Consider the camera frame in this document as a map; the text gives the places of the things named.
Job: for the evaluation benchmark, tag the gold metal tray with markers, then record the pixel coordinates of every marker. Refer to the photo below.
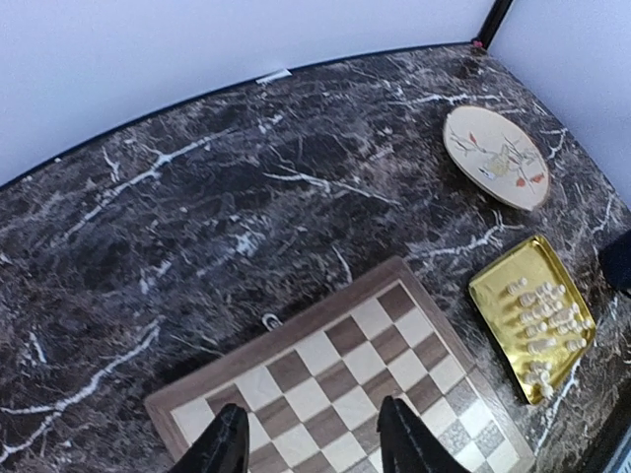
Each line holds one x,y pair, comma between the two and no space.
536,260

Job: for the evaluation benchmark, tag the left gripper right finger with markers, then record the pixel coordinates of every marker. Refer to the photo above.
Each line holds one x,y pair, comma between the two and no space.
407,445

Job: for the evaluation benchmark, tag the white chess pawn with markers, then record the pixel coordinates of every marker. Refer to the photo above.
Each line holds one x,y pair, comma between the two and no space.
516,286
575,345
545,390
541,377

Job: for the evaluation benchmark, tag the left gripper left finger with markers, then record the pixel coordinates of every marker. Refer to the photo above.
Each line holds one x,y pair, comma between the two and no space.
222,448

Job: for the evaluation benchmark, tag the wooden chess board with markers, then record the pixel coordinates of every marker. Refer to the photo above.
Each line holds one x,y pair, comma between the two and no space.
312,388

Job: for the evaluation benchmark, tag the dark blue mug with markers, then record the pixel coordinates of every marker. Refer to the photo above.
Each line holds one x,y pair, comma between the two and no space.
615,263

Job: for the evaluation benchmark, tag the right black frame post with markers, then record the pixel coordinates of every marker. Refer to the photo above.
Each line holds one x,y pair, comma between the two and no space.
492,23

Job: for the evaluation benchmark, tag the white chess piece cluster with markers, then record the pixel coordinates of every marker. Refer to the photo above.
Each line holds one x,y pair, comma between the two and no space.
549,321

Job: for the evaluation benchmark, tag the beige floral ceramic plate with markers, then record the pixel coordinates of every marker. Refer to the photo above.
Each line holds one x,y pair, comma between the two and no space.
498,156

